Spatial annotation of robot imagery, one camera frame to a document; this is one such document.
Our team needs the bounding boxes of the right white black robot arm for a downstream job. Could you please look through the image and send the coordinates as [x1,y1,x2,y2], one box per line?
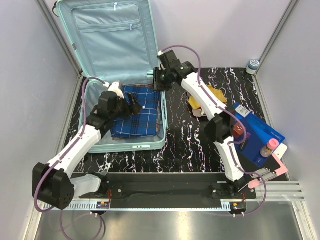
[153,66,249,199]

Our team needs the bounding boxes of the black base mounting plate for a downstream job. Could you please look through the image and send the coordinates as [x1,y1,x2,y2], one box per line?
[83,173,257,211]

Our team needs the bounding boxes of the pink cap small bottle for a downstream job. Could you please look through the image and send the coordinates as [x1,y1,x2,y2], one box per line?
[260,138,279,158]

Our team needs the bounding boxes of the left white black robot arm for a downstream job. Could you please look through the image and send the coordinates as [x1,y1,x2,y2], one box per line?
[32,90,143,213]

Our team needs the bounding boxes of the yellow bra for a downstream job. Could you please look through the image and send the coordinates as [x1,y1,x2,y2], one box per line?
[188,85,227,110]

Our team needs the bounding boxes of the mint green open suitcase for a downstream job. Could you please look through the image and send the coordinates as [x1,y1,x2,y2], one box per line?
[56,0,168,154]

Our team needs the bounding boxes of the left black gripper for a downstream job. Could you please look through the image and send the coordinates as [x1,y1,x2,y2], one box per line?
[110,92,143,121]

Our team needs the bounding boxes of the black purple small device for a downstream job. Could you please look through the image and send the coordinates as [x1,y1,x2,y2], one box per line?
[239,132,251,151]

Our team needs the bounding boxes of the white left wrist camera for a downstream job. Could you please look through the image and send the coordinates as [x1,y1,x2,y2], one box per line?
[103,81,125,99]

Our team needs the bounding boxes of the brown red plaid shirt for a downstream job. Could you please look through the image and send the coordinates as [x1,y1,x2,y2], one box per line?
[109,83,163,140]

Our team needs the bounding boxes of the red brown travel adapter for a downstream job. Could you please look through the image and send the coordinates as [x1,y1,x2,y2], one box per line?
[233,122,244,139]

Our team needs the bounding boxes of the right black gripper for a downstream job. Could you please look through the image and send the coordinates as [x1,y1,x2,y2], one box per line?
[150,67,172,94]

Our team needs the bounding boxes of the red lace white bra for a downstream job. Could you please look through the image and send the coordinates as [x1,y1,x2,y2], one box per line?
[191,107,207,118]

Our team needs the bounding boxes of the blue white jar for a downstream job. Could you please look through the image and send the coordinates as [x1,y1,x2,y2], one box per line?
[246,59,260,75]

